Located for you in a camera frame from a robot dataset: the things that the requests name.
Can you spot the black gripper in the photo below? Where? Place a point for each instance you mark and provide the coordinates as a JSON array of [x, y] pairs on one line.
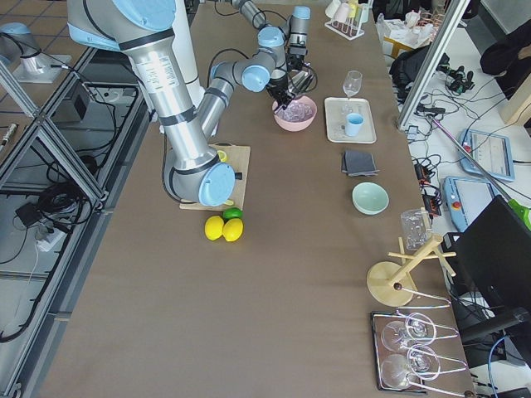
[[295, 61], [278, 84]]

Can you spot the metal ice scoop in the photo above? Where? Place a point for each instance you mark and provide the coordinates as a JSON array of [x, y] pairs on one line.
[[300, 84]]

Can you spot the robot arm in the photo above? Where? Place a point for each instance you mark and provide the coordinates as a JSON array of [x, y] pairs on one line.
[[143, 31], [274, 20]]

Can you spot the clear ice cubes pile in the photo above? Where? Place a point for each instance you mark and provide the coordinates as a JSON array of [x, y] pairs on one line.
[[296, 112]]

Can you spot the white cup rack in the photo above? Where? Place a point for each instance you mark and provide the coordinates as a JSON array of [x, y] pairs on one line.
[[347, 18]]

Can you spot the light blue cup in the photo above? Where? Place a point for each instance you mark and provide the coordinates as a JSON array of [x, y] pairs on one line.
[[353, 124]]

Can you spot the pink bowl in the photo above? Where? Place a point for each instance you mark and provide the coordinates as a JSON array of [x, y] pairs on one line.
[[296, 127]]

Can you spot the beige serving tray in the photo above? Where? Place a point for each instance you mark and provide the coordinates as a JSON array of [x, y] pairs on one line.
[[336, 110]]

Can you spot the clear wine glass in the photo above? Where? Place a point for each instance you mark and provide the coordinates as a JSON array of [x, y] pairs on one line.
[[352, 83]]

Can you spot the wooden cutting board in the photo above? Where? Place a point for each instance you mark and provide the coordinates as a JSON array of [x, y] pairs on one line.
[[238, 157]]

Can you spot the half lemon slice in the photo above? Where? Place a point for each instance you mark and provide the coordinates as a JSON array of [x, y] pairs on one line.
[[222, 155]]

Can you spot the black bag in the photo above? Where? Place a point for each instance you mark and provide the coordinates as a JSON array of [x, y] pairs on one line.
[[405, 69]]

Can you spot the green lime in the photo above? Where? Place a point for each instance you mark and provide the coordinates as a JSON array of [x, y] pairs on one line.
[[232, 213]]

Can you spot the green bowl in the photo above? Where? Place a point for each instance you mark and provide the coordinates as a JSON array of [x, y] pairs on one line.
[[370, 198]]

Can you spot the yellow lemon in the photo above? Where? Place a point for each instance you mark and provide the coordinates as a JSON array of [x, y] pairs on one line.
[[213, 227], [233, 229]]

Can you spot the clear glass mug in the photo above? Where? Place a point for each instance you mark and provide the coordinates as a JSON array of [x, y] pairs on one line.
[[416, 228]]

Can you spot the seated person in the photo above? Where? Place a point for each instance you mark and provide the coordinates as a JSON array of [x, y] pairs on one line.
[[509, 59]]

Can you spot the blue teach pendant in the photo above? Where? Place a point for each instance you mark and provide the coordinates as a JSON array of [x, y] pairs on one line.
[[491, 151], [466, 198]]

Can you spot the wooden mug tree stand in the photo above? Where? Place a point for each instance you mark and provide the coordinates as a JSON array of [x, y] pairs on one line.
[[391, 283]]

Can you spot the black monitor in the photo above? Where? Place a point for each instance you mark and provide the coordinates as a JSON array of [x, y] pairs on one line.
[[492, 285]]

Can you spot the reacher grabber stick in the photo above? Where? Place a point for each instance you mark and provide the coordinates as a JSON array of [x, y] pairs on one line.
[[521, 211]]

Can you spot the lying wine glass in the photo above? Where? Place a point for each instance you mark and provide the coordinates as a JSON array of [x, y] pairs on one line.
[[406, 331], [414, 370]]

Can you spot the black glass tray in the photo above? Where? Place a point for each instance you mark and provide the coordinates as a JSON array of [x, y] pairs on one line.
[[377, 322]]

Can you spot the aluminium frame post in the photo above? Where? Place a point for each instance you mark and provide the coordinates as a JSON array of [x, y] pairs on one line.
[[444, 34]]

